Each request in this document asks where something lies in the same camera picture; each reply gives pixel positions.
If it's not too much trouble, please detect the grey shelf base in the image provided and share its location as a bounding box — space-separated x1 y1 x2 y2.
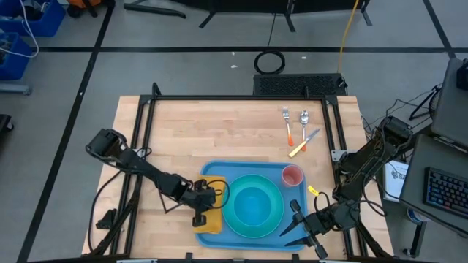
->
0 83 32 96

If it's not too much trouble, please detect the black metal rig frame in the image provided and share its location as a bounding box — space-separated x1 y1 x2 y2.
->
82 82 396 262

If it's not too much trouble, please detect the black desk leg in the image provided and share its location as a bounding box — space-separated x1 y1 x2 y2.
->
401 218 428 259

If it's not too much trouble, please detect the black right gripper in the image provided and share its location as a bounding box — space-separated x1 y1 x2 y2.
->
279 199 332 259

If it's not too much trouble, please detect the blue and white tape roll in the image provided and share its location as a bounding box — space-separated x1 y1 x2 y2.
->
407 207 428 224

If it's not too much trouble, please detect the black backlit keyboard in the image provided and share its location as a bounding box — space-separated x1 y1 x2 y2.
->
423 167 468 220

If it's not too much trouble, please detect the black clamp bracket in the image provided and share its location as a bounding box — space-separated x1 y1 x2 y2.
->
95 207 118 230

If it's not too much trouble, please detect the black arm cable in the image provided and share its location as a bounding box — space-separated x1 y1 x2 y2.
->
87 169 127 253

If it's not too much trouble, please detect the blue plastic tray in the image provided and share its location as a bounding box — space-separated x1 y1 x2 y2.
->
195 159 309 252

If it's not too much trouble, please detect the orange-handled fork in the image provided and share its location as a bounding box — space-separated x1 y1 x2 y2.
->
281 106 295 147

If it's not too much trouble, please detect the pink cup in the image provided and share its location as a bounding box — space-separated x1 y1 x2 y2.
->
280 164 305 188

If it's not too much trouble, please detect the blue storage bin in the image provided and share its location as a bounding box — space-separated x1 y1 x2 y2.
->
0 31 34 81
0 0 67 37

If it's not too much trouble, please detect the grey desk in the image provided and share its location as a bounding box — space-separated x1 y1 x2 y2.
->
398 133 468 237

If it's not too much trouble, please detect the white cable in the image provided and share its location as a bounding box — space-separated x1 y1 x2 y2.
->
0 0 39 59

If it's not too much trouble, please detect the yellow cable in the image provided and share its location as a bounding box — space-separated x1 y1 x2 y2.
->
338 0 361 74

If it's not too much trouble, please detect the grey monitor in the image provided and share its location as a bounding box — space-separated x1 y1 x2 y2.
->
430 57 468 149

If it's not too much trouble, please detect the black chair edge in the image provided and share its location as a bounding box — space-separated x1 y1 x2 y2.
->
0 113 15 147

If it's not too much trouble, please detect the yellow cloth napkin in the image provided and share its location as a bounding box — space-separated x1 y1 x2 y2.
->
192 175 227 235

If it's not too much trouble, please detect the black floor bar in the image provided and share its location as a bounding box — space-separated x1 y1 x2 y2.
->
123 2 187 20

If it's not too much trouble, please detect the orange-handled spoon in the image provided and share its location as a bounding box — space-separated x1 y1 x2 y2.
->
299 110 311 153

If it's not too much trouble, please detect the orange and black object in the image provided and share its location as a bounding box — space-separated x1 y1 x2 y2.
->
67 0 116 18

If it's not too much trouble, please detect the coiled black cable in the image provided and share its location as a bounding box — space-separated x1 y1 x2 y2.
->
254 13 287 75

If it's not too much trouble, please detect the yellow-handled knife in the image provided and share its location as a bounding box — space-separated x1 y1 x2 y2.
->
287 127 322 159

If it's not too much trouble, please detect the black perforated computer case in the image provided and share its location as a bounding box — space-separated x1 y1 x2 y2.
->
252 72 348 98

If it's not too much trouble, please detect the teal plate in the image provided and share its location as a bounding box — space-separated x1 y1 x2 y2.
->
222 174 285 239

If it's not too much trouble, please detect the white printed box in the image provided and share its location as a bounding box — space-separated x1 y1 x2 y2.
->
383 160 410 202

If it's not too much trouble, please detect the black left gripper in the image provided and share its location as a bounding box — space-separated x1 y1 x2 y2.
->
178 178 218 227

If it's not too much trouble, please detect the black partition screen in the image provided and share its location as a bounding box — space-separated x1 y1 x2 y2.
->
171 0 374 33

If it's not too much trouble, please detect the teal bowl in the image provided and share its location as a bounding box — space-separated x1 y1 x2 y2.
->
232 182 281 229

